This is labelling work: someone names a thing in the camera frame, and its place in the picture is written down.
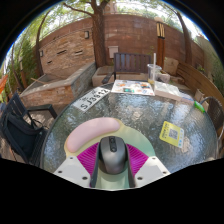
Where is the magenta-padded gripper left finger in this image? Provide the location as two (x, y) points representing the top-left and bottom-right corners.
(53, 142), (101, 189)

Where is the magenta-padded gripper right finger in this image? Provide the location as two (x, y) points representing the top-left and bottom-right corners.
(125, 143), (171, 189)

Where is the grey computer mouse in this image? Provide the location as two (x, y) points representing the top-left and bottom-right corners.
(97, 135), (128, 175)

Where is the round green mouse pad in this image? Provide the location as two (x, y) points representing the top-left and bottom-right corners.
(64, 117), (157, 191)

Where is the yellow card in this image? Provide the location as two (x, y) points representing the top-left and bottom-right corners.
(158, 120), (185, 149)

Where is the black metal chair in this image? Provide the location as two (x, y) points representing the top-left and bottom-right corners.
(0, 92), (58, 166)

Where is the white number plate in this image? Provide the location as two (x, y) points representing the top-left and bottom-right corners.
(72, 86), (112, 112)

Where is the green marker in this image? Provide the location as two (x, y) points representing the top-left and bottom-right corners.
(193, 100), (207, 114)

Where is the white flat box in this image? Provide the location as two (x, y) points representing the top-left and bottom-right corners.
(153, 80), (184, 101)

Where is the dark wicker chair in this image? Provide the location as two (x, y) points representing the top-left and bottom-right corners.
(199, 96), (224, 158)

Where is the stone planter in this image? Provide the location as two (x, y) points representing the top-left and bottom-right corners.
(19, 61), (98, 108)

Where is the printed paper sheet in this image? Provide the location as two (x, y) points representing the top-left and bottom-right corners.
(110, 79), (156, 97)

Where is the clear plastic cup with straw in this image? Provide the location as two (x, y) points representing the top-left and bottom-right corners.
(147, 52), (163, 85)

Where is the curved wooden bench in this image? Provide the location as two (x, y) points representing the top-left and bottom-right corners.
(176, 62), (224, 108)

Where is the cardboard box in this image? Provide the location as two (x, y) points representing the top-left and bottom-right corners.
(163, 57), (180, 76)

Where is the dark wooden slatted chair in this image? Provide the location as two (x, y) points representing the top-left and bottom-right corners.
(113, 52), (153, 81)

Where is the orange awning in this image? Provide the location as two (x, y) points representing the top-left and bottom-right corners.
(0, 73), (9, 94)

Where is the thick tree trunk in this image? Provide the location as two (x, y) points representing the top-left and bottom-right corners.
(63, 0), (111, 68)

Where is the thin leaning tree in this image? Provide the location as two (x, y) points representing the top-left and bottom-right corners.
(174, 9), (193, 66)

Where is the white wall box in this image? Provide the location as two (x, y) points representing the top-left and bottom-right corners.
(108, 45), (119, 59)

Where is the wooden lamp post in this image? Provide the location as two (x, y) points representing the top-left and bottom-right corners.
(154, 16), (167, 69)

